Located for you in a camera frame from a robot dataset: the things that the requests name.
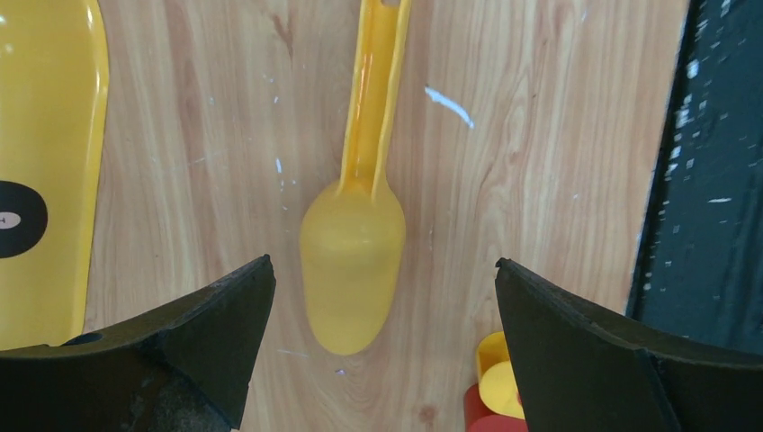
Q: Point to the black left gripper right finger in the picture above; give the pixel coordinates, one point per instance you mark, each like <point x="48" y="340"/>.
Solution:
<point x="582" y="367"/>

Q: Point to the yellow double pet bowl tray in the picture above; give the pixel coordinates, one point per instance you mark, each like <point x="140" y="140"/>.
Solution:
<point x="54" y="90"/>

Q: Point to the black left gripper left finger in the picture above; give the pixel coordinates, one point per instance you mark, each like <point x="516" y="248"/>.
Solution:
<point x="183" y="366"/>

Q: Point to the yellow plastic scoop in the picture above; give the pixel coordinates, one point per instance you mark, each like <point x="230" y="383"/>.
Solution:
<point x="353" y="234"/>

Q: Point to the red yellow green toy block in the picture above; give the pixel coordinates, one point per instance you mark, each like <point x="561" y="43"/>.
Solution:
<point x="493" y="403"/>

